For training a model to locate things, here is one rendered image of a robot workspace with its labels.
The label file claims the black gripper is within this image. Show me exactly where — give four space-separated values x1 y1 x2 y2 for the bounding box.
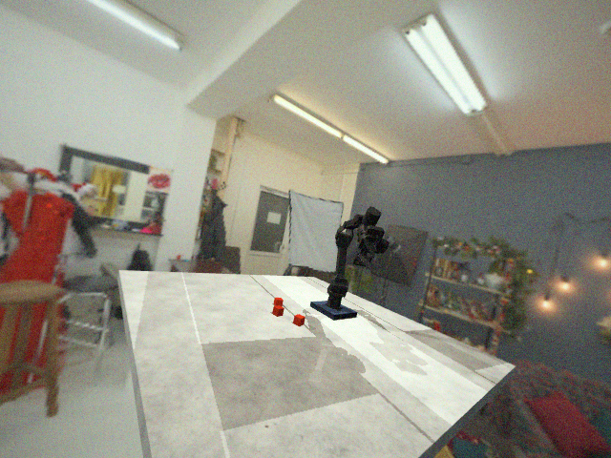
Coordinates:
353 225 385 268

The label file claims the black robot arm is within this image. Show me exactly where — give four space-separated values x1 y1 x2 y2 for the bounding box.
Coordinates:
326 206 389 309

